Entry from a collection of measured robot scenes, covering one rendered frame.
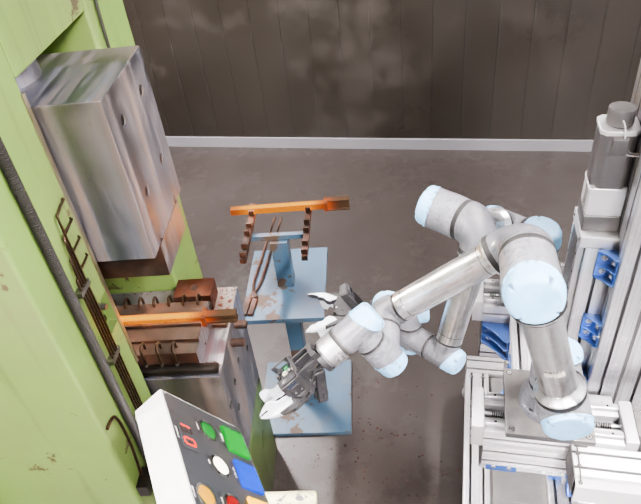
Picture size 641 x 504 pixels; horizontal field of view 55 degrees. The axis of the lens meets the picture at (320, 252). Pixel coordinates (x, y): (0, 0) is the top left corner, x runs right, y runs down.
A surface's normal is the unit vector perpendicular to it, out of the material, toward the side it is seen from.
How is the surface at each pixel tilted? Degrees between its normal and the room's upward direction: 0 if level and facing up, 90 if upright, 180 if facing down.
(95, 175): 90
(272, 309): 0
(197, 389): 90
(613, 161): 90
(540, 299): 83
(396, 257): 0
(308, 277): 0
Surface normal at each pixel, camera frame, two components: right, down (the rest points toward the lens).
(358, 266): -0.10, -0.77
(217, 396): -0.03, 0.63
